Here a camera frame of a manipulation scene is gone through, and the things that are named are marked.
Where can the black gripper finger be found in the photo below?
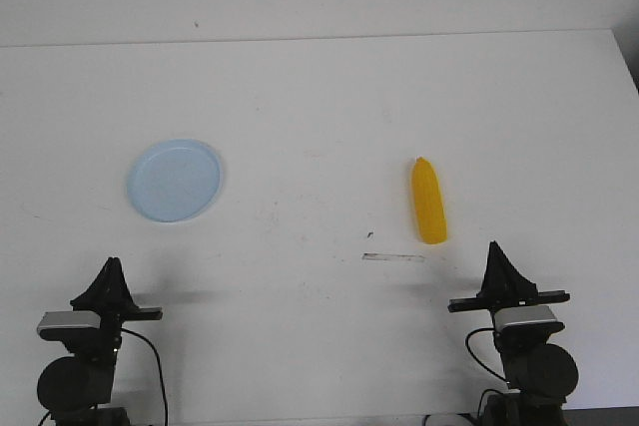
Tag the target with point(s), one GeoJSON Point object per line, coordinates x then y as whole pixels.
{"type": "Point", "coordinates": [98, 288]}
{"type": "Point", "coordinates": [515, 284]}
{"type": "Point", "coordinates": [122, 294]}
{"type": "Point", "coordinates": [491, 279]}

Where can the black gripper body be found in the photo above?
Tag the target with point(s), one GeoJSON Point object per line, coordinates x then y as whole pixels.
{"type": "Point", "coordinates": [113, 313]}
{"type": "Point", "coordinates": [493, 304]}

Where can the yellow toy corn cob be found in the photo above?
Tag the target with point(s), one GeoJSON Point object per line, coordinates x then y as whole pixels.
{"type": "Point", "coordinates": [428, 203]}

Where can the light blue round plate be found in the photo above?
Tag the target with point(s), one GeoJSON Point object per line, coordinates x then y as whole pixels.
{"type": "Point", "coordinates": [174, 180]}

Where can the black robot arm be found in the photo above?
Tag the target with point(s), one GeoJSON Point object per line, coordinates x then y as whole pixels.
{"type": "Point", "coordinates": [76, 389]}
{"type": "Point", "coordinates": [539, 375]}

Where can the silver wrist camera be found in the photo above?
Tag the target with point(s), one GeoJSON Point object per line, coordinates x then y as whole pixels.
{"type": "Point", "coordinates": [540, 316]}
{"type": "Point", "coordinates": [63, 325]}

